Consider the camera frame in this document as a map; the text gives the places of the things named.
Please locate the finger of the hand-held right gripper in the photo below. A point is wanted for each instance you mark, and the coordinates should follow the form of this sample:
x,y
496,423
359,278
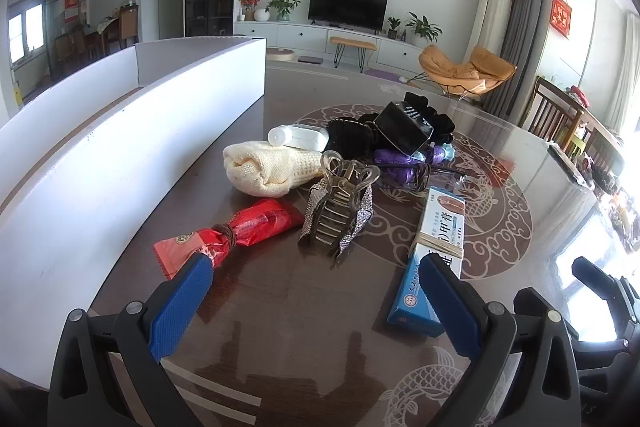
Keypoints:
x,y
597,279
595,324

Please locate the orange padded bench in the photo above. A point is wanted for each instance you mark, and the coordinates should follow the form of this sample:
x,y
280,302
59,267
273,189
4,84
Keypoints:
x,y
352,43

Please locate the rhinestone hair claw clip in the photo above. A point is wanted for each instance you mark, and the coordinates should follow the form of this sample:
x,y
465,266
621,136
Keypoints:
x,y
332,212

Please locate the small dark potted plant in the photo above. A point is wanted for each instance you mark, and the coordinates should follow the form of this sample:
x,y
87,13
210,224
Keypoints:
x,y
393,27

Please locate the dark patterned glass desktop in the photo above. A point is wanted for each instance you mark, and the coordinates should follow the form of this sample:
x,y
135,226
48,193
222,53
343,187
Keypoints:
x,y
300,307

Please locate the white plastic bottle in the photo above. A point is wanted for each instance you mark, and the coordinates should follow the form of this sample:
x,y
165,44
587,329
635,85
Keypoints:
x,y
305,138

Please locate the red flower vase arrangement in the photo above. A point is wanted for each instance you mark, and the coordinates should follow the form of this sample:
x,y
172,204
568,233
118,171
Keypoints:
x,y
248,2

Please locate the cloth covered air conditioner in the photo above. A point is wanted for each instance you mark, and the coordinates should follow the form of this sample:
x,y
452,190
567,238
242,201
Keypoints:
x,y
492,7

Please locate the flat screen television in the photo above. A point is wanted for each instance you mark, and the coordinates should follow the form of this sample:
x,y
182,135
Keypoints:
x,y
347,4

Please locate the wooden dining chair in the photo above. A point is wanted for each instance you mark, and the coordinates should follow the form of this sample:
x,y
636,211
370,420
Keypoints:
x,y
547,107

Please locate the white television cabinet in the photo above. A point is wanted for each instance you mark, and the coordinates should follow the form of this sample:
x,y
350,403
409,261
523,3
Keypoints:
x,y
305,38

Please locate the purple and teal toy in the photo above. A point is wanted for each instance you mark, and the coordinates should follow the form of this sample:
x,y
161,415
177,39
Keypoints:
x,y
395,159

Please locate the orange lounge chair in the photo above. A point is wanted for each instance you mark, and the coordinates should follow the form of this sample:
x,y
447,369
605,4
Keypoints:
x,y
465,69

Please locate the cream knitted cloth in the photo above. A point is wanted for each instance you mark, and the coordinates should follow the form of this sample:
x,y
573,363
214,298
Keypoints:
x,y
270,172

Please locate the black velvet scrunchie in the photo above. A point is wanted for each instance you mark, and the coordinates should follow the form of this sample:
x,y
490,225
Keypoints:
x,y
352,137
437,122

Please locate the red candy packet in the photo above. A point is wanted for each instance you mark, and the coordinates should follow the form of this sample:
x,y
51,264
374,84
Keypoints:
x,y
260,222

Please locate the red wall hanging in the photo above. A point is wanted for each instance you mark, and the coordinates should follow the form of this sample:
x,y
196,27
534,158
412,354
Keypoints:
x,y
561,14

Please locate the round white vase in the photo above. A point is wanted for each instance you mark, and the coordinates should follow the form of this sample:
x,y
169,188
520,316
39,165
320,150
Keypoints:
x,y
261,15

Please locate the leafy green potted plant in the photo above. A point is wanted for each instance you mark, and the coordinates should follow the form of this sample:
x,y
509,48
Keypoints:
x,y
283,4

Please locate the grey curtain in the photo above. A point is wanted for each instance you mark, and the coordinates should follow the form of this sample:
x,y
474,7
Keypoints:
x,y
525,17

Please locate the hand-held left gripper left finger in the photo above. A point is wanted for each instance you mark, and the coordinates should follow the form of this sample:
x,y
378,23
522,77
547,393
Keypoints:
x,y
180,302

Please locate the cluttered dining table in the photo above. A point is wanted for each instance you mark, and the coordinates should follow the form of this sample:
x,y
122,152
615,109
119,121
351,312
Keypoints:
x,y
607,157

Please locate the red door poster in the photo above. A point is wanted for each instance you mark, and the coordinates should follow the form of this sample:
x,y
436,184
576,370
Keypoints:
x,y
72,7

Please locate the blue white ointment box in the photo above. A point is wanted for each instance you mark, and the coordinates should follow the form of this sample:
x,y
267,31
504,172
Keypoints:
x,y
440,222

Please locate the large green potted plant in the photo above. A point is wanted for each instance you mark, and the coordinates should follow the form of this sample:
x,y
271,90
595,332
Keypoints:
x,y
424,27

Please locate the black printed carton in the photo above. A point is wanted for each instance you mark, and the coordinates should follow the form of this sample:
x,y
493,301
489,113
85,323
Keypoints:
x,y
402,127

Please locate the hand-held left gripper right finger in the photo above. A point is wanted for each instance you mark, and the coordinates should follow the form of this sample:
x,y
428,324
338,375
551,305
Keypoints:
x,y
450,302

